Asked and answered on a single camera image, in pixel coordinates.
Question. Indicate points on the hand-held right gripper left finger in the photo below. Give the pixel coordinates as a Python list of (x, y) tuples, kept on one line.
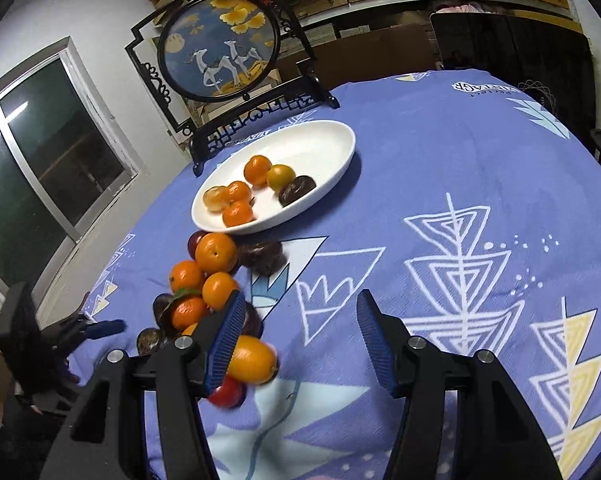
[(225, 345)]

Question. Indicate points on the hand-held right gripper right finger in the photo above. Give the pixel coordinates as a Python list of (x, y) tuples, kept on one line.
[(375, 345)]

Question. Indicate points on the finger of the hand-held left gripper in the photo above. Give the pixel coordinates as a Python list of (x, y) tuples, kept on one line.
[(103, 328)]

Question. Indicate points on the large oval orange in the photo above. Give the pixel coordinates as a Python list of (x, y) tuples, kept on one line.
[(254, 360)]

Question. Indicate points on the white oval plate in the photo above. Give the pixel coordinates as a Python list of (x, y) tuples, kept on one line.
[(305, 150)]

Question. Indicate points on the dark brown fruit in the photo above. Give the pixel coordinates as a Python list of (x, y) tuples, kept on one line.
[(263, 256), (297, 190), (161, 309), (148, 341), (252, 321)]

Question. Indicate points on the red fruit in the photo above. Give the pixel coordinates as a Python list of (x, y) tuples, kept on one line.
[(228, 393)]

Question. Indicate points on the orange mandarin with leaf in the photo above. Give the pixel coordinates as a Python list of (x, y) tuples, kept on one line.
[(189, 312)]

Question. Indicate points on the dark red plum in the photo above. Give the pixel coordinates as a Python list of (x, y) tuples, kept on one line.
[(195, 244)]

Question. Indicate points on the peeled mandarin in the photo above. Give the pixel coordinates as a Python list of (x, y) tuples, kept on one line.
[(214, 199)]

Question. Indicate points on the yellow-orange mandarin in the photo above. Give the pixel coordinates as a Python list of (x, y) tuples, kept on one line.
[(281, 177)]

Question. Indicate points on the sliding glass window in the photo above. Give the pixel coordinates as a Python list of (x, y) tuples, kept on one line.
[(30, 160)]

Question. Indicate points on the blue printed tablecloth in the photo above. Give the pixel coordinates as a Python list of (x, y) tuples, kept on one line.
[(430, 160)]

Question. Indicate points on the brown cardboard sheet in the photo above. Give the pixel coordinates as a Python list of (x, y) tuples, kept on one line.
[(370, 52)]

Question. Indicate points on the round painted table screen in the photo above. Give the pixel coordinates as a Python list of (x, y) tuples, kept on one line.
[(220, 45)]

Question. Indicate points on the black folded table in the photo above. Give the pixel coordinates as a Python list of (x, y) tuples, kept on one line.
[(515, 55)]

